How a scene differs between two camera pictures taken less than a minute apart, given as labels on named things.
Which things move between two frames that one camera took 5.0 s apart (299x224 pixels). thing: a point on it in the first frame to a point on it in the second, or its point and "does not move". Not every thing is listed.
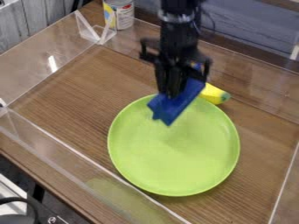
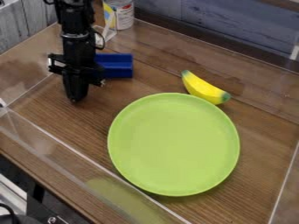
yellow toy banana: [214, 94] does not move
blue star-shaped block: [170, 107] to [117, 64]
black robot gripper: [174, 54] to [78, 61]
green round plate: [182, 159] does not move
